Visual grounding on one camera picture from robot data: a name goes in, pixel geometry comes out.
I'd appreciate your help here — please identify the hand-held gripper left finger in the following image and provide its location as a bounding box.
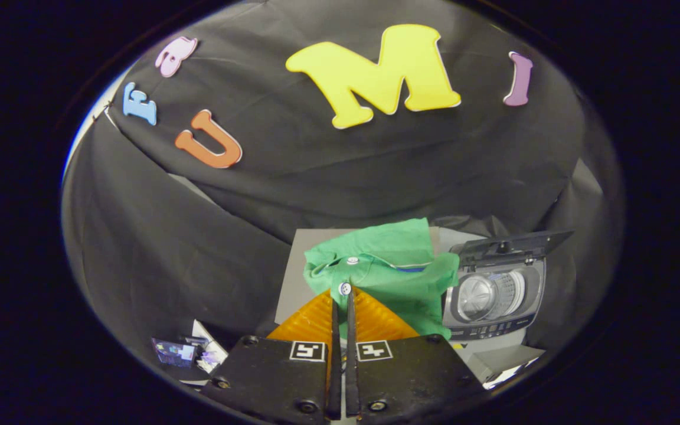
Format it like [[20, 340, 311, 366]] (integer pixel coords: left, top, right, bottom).
[[201, 288, 342, 424]]

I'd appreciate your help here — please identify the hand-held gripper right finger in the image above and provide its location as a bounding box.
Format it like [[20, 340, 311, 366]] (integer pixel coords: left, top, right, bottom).
[[346, 287, 485, 423]]

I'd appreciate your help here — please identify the green polo shirt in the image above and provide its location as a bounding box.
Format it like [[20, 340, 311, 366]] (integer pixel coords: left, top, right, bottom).
[[303, 218, 460, 340]]

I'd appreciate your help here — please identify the grey toy washing machine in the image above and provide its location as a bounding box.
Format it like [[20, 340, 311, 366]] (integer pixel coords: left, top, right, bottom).
[[442, 257, 547, 343]]

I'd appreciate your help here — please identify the dark washing machine lid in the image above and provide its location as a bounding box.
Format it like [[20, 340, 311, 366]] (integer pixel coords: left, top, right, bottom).
[[449, 230, 574, 266]]

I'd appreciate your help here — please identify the grey white cabinet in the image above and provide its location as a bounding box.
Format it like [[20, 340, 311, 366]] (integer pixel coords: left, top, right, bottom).
[[274, 227, 487, 325]]

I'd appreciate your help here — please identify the shiny purple packet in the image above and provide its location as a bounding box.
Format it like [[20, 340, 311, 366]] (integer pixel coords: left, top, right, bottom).
[[152, 338, 199, 368]]

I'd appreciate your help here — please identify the black backdrop cloth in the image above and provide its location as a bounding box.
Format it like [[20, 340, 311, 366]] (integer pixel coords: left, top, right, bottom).
[[61, 0, 624, 378]]

